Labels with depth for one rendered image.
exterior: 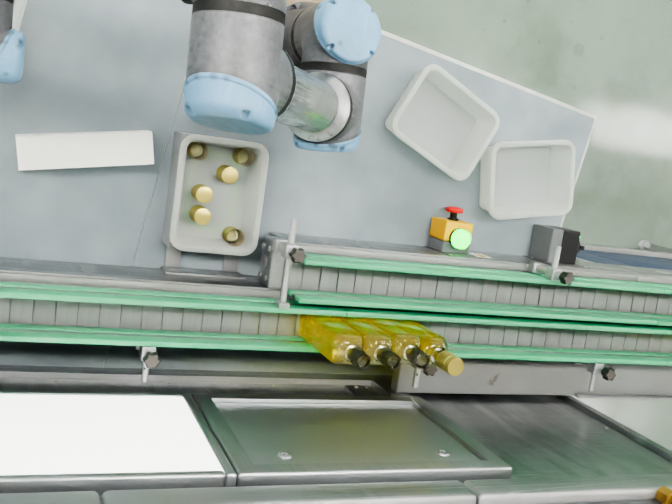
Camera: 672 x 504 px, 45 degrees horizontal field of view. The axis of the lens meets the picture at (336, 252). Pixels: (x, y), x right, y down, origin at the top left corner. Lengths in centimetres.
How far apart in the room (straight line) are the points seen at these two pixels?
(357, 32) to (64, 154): 57
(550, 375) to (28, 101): 126
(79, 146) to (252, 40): 64
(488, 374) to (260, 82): 106
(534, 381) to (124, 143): 105
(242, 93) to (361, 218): 84
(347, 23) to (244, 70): 44
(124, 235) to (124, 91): 28
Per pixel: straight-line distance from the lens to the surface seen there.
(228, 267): 170
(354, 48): 141
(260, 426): 141
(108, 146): 158
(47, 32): 163
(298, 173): 172
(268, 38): 102
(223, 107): 100
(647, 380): 217
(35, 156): 157
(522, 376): 193
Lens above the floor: 238
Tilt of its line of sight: 66 degrees down
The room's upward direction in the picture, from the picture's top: 117 degrees clockwise
